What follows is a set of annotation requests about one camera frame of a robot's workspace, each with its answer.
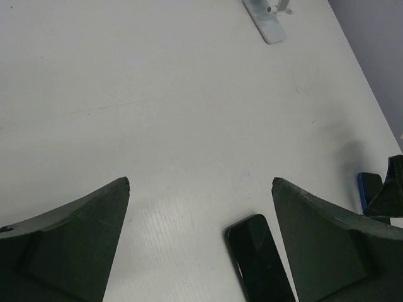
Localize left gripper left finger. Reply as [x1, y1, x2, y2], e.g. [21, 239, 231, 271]
[1, 177, 130, 301]

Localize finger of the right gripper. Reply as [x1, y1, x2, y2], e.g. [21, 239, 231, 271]
[365, 154, 402, 217]

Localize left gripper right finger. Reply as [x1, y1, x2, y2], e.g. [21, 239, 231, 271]
[271, 177, 402, 301]

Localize blue edged black phone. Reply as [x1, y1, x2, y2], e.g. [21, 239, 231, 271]
[357, 172, 383, 214]

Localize white phone stand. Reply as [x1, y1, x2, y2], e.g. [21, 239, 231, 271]
[242, 0, 293, 45]

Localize black phone centre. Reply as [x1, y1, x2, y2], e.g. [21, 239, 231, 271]
[224, 214, 296, 301]

